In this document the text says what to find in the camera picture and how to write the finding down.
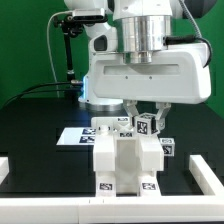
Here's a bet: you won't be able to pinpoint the white chair seat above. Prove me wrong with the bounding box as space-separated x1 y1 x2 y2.
115 133 139 195

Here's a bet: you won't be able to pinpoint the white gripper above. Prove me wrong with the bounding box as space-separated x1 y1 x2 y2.
91 43 211 130

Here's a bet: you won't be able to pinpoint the white U-shaped fixture wall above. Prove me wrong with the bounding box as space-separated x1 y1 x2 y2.
0 155 224 224

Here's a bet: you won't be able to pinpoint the white chair back frame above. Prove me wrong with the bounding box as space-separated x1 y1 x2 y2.
91 114 164 172

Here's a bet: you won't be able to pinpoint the black cables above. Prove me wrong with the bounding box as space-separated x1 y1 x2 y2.
1 79 84 109

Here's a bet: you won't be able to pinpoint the grey camera on stand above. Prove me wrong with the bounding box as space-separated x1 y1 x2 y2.
72 8 105 22

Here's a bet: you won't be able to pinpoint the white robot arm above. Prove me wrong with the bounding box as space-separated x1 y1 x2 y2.
64 0 211 125

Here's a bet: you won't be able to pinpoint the black camera stand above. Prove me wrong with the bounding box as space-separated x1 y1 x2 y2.
53 14 109 101

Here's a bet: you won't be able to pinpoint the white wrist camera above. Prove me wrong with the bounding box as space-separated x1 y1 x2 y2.
93 27 118 52

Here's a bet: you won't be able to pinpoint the white camera cable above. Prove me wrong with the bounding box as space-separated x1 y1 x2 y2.
46 10 74 98

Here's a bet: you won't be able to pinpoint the white tag sheet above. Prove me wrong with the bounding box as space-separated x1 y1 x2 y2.
57 127 96 145

